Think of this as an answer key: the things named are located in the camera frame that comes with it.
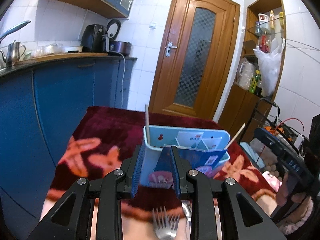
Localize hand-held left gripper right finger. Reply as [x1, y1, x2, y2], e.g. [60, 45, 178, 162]
[171, 146, 288, 240]

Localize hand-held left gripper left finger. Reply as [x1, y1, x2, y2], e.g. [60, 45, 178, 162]
[27, 144, 146, 240]

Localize light blue utensil holder box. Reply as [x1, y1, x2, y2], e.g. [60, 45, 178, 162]
[143, 126, 231, 189]

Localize person's right hand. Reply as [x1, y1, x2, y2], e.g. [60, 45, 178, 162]
[276, 174, 312, 205]

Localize pile of pale round produce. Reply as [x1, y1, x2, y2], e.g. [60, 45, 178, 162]
[262, 164, 284, 182]

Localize pink packet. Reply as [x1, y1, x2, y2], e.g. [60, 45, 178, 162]
[262, 171, 282, 192]

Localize light blue plastic box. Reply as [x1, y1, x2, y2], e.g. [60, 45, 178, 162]
[240, 142, 265, 167]

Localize metal spoon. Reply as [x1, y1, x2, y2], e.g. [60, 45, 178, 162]
[182, 201, 192, 230]

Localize black metal rack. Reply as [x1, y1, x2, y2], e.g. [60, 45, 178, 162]
[251, 97, 310, 155]

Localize wooden chopstick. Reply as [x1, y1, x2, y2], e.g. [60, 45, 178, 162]
[145, 104, 151, 144]
[224, 123, 246, 150]

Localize dark red floral blanket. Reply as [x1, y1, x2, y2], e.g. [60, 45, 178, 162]
[40, 106, 283, 240]

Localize wooden niche shelf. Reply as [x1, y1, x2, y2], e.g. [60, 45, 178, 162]
[217, 0, 287, 143]

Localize green bottle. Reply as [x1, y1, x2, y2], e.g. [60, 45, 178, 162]
[249, 70, 262, 93]

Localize white plastic bag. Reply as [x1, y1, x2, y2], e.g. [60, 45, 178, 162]
[253, 38, 286, 97]

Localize clear plastic jug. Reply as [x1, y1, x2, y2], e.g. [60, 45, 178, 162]
[236, 57, 255, 89]

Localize wooden door with glass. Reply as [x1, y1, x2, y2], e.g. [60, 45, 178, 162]
[150, 0, 241, 120]

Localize blue kitchen base cabinets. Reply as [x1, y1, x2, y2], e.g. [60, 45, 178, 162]
[0, 55, 138, 233]

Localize red bottle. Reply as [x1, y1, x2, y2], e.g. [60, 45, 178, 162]
[259, 31, 270, 53]

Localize rice cooker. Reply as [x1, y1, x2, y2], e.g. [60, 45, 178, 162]
[105, 19, 132, 57]

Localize white container with red label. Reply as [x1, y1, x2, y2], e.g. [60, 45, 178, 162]
[257, 13, 269, 30]

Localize black air fryer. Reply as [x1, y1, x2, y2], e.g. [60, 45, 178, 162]
[80, 24, 108, 53]

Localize metal kettle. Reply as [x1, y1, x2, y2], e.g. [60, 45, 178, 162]
[0, 40, 26, 67]

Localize curved metal faucet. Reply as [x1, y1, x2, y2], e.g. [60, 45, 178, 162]
[0, 20, 32, 43]

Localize white power cable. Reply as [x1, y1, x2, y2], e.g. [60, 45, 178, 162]
[110, 51, 128, 108]

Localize metal door handle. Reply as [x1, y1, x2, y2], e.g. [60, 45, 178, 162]
[165, 42, 178, 57]

